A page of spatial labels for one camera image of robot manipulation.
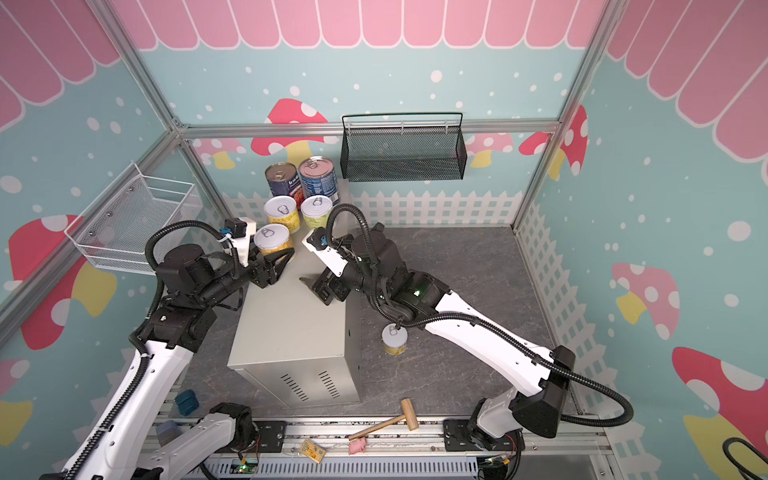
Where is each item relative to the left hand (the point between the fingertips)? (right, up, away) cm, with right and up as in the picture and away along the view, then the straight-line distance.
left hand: (281, 249), depth 67 cm
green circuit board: (-11, -53, +5) cm, 54 cm away
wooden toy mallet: (+30, -42, +10) cm, 52 cm away
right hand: (+10, -2, -6) cm, 12 cm away
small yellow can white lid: (+26, -25, +18) cm, 40 cm away
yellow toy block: (+6, -48, +4) cm, 49 cm away
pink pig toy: (+17, -47, +4) cm, 50 cm away
